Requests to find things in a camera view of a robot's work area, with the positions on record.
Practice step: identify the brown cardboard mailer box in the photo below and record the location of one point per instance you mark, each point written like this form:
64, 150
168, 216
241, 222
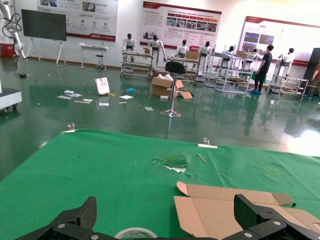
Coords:
212, 215

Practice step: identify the small black stool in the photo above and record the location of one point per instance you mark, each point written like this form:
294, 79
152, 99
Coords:
100, 56

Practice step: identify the medium cardboard box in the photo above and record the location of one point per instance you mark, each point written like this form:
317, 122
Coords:
192, 55
241, 54

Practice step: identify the white paper sheet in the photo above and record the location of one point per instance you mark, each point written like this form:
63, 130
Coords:
104, 104
65, 97
149, 108
87, 100
75, 95
126, 97

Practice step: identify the small black device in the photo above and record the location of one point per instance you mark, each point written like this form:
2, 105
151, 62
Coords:
22, 76

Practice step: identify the blue cap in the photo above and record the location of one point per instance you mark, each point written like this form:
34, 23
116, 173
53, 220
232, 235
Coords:
130, 90

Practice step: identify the small cardboard box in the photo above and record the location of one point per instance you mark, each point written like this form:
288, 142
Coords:
147, 50

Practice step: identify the white desk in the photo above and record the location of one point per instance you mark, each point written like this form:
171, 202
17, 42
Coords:
92, 47

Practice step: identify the person in brown shirt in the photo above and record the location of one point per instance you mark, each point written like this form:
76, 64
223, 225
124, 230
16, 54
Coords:
317, 75

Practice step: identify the red framed info board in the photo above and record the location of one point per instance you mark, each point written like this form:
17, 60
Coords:
155, 20

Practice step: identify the small white block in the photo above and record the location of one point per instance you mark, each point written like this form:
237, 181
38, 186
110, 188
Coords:
163, 97

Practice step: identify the large open cardboard carton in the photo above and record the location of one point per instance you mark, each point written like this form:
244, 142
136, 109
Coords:
161, 88

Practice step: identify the white humanoid robot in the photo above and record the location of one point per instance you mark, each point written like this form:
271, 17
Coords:
206, 51
183, 50
254, 53
228, 53
155, 45
129, 45
287, 58

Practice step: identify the green table cloth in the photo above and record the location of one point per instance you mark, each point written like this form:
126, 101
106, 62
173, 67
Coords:
100, 170

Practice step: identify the black display on white stand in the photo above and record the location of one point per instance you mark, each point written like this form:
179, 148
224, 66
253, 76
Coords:
43, 25

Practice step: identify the silver binder clip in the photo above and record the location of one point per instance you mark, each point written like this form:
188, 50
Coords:
207, 145
69, 131

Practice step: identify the long yellow strip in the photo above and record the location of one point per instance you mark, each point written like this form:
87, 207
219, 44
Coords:
82, 102

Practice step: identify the white shelf frame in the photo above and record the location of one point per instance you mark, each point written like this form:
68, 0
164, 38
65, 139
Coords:
233, 88

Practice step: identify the flat cardboard piece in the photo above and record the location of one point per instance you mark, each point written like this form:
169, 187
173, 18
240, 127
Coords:
186, 95

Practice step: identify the small wooden stick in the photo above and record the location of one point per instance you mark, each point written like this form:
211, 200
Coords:
202, 157

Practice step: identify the red topped photo info board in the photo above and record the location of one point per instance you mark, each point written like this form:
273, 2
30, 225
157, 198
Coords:
287, 32

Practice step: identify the white industrial robot arm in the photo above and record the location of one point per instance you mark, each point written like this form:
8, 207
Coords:
18, 46

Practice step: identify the clear tape roll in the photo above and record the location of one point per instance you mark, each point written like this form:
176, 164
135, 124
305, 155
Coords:
136, 229

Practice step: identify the metal rack cart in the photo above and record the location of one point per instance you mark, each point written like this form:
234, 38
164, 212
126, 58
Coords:
180, 59
287, 80
137, 53

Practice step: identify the small yellow scrap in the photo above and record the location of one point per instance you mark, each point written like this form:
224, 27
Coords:
111, 94

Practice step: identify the brown side table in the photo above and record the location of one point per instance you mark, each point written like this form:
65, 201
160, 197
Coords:
308, 88

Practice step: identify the person in black shirt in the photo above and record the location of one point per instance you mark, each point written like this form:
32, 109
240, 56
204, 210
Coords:
266, 60

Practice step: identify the red cabinet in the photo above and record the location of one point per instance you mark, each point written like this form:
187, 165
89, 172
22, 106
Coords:
6, 51

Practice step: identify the white paper shopping bag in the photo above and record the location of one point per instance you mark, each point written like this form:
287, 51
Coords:
102, 86

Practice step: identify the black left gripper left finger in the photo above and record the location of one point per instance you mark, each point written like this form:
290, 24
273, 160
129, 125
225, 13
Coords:
87, 212

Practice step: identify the black bar stool chrome base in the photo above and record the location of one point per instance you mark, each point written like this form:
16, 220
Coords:
175, 67

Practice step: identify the white machine base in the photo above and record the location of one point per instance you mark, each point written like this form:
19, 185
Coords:
10, 97

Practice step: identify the white info board red strip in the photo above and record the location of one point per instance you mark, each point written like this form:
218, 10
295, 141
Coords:
100, 15

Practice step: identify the white plastic packet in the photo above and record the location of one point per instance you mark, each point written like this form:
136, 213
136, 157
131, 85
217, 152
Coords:
69, 92

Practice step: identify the green covered table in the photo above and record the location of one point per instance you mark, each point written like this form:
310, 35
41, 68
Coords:
254, 75

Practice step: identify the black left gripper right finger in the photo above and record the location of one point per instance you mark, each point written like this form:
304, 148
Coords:
250, 215

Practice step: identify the black panel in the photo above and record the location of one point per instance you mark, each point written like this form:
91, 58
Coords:
311, 62

